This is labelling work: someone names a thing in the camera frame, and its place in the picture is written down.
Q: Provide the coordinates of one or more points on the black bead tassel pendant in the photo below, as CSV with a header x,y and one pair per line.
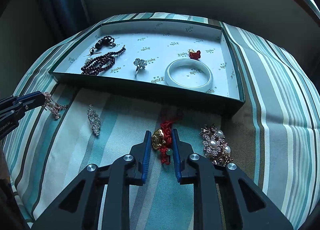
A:
x,y
101,43

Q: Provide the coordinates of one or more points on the pearl flower brooch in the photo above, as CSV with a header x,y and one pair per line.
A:
x,y
216,144

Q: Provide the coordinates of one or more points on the dark green tray box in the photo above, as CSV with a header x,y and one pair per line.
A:
x,y
155,44

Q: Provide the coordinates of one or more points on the white jade bangle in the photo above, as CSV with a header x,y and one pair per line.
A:
x,y
172,77

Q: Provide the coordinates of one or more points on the small red knot pendant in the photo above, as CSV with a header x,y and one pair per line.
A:
x,y
195,55

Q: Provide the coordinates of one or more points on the silver rhinestone brooch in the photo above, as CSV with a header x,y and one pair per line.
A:
x,y
93,119

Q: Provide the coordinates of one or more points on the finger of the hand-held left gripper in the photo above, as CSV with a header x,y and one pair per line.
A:
x,y
33,103
30,97

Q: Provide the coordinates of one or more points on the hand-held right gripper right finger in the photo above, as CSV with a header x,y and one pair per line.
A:
x,y
176,153

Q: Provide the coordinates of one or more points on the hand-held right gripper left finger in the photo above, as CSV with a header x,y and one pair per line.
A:
x,y
147,151

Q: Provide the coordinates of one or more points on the blue curtain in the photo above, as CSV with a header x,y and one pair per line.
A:
x,y
65,2

